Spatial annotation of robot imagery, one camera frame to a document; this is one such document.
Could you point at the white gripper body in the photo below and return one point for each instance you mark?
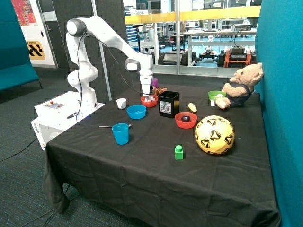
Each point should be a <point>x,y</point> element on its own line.
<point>145,81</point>

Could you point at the paper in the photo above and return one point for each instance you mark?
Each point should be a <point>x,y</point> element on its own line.
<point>150,100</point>

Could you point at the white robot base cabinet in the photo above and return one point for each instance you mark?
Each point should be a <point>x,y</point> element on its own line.
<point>59,114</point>

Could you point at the black rubbish bin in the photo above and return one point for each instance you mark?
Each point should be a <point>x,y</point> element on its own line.
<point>168,104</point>

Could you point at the red bowl near bin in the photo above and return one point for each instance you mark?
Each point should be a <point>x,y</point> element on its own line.
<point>149,104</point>

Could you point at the orange toy carrot bunch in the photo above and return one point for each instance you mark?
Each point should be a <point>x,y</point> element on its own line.
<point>158,91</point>

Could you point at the purple plastic cup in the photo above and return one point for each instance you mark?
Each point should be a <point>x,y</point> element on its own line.
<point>155,82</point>

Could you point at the blue plastic bowl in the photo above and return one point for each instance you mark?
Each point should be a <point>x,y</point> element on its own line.
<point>136,111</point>

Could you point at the small white cup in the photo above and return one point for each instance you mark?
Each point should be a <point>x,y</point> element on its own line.
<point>121,103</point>

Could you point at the dark purple plum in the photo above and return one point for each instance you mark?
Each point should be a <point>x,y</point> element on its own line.
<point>185,118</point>

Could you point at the yellow toy banana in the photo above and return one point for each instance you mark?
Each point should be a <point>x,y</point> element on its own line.
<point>192,107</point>

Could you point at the blue plastic cup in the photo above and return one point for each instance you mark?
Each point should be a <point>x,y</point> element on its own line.
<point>121,133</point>

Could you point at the red bowl with plum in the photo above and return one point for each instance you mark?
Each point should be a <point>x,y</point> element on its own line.
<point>186,125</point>

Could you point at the black tablecloth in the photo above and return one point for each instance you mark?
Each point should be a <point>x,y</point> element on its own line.
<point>142,179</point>

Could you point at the green toy block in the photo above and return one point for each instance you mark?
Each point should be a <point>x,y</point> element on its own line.
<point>179,154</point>

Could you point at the green plastic bowl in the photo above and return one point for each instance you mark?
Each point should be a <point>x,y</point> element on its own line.
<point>213,93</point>

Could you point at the yellow black soccer ball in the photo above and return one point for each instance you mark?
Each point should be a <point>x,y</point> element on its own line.
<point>214,135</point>

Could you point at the brown teddy bear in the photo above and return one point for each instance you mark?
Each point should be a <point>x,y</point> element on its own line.
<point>241,86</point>

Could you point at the orange black lab cart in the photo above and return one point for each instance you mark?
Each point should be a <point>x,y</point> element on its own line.
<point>237,57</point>

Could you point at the yellow black warning sign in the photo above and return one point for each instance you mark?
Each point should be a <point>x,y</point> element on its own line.
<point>35,50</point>

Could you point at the teal bench seat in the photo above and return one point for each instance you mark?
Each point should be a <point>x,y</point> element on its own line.
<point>15,66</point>

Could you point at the red colourful poster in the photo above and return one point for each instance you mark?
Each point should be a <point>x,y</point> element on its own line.
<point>24,12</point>

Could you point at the teal partition panel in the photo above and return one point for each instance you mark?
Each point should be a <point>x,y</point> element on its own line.
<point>279,46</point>

